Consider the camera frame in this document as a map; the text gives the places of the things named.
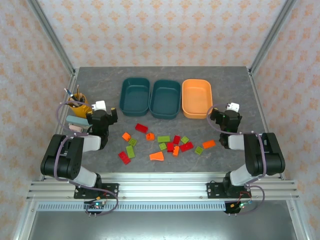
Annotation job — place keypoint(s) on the small orange lego brick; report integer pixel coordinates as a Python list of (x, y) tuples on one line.
[(150, 136), (126, 136)]

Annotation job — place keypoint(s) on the long orange lego brick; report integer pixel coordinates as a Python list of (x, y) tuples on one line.
[(209, 144)]

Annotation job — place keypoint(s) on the long red lego brick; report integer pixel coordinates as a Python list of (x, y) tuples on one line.
[(186, 146), (124, 157), (141, 128)]

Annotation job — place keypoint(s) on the long green lego brick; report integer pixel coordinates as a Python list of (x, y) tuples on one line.
[(130, 152), (163, 138)]

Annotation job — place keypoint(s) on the narrow orange lego brick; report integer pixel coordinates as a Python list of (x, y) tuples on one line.
[(176, 150)]

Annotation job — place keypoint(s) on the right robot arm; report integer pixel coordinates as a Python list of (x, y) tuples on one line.
[(265, 157)]

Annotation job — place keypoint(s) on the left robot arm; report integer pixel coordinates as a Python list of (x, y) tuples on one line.
[(62, 160)]

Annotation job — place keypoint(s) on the yellow pen cup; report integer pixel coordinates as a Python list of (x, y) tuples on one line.
[(80, 111)]

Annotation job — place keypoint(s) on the teal oblong case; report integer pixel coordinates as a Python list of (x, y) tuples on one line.
[(75, 120)]

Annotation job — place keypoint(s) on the orange plastic container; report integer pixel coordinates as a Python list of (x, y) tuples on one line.
[(197, 97)]

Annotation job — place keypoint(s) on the pink eraser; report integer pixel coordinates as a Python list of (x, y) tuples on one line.
[(75, 128)]

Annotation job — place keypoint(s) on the teal plastic container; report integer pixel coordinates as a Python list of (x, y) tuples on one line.
[(165, 98), (133, 96)]

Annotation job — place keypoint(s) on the black pens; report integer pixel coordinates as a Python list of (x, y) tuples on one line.
[(82, 99)]

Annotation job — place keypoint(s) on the beige marker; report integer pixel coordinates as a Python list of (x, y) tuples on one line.
[(73, 100)]

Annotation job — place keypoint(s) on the wooden pencil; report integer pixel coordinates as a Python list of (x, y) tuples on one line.
[(78, 91)]

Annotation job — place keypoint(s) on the white pen with blue band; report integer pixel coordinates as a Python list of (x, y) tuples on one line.
[(68, 92)]

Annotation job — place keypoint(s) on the orange lego slope piece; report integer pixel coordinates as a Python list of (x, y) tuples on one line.
[(157, 156)]

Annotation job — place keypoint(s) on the small circuit board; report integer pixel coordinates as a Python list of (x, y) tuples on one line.
[(241, 205), (96, 205)]

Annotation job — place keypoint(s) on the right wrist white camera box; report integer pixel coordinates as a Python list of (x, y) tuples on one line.
[(233, 107)]

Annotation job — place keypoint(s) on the aluminium side rail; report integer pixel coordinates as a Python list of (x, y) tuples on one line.
[(72, 82), (260, 105)]

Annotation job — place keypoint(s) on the wide aluminium base rail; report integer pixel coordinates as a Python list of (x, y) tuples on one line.
[(162, 187)]

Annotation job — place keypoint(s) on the aluminium frame post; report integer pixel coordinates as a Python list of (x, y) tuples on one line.
[(272, 35), (51, 35)]

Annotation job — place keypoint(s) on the aluminium frame leg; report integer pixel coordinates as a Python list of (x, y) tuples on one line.
[(23, 222), (297, 222)]

